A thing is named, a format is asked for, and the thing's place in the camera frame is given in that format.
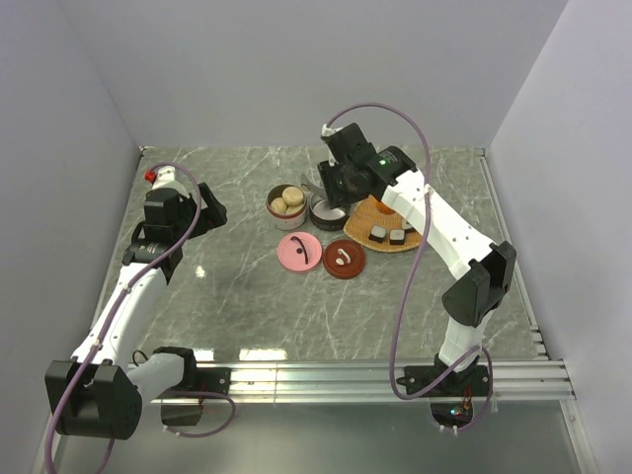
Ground beige bun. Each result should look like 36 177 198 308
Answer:
270 197 287 214
284 203 305 216
281 187 305 207

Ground brown round lid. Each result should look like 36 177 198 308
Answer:
323 239 366 279

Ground metal tongs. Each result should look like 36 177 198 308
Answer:
300 174 327 199

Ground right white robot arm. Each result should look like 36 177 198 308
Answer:
318 123 516 395

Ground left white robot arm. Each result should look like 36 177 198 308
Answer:
44 182 227 439

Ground black steel lunch container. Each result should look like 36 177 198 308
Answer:
308 194 350 232

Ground orange round bun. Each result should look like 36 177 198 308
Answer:
376 201 394 214

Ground aluminium mounting rail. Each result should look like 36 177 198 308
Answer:
147 359 577 406

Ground pink round lid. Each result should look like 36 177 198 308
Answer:
276 232 323 275

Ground white sushi roll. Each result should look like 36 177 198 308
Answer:
368 225 388 244
389 228 406 246

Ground woven bamboo triangular tray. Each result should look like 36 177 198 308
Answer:
344 197 422 253

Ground pink-white steel lunch container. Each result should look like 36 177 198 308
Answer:
266 184 307 231

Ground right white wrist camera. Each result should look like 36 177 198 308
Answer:
320 123 341 140

